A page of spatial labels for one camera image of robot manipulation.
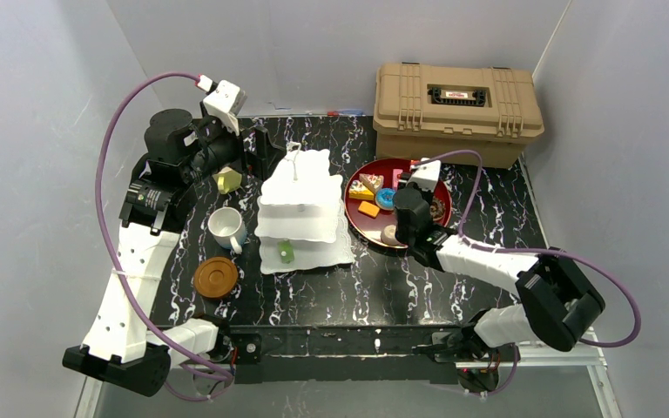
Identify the blue frosted donut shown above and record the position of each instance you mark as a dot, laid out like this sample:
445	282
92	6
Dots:
384	199

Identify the pink cake block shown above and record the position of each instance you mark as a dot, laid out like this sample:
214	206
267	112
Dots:
396	175

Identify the white mug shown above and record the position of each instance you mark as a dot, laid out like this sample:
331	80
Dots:
228	229

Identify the triangular sandwich cake slice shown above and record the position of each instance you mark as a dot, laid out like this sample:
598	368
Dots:
373	182

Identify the green swirl roll cake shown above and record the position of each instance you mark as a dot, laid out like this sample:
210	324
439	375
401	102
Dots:
285	251

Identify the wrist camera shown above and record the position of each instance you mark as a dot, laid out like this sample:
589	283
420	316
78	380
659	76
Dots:
424	174
223	100

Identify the beige round macaron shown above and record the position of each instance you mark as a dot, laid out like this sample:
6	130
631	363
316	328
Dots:
387	236

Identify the chocolate donut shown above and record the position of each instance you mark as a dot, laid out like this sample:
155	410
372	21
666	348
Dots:
437	209

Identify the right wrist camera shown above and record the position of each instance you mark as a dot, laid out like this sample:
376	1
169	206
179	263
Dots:
424	174

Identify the brown wooden coaster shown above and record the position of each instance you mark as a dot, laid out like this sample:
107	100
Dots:
215	278

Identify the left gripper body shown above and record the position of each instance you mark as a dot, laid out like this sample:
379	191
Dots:
248	147

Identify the tan plastic toolbox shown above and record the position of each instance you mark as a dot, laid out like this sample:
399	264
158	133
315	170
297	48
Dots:
425	110

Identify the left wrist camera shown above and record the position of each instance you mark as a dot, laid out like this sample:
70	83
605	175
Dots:
223	100

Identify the red round tray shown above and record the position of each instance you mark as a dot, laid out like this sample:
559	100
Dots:
369	225

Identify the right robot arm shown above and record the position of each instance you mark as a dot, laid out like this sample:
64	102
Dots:
557	303

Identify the white three-tier cake stand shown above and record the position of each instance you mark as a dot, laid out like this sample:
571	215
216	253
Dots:
303	202

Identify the orange rectangular biscuit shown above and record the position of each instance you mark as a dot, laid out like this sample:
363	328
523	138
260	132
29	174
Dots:
369	209

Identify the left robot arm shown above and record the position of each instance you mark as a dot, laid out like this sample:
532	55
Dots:
123	347

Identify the yellow-green cup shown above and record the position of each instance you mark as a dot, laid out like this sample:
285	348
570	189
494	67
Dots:
227	180

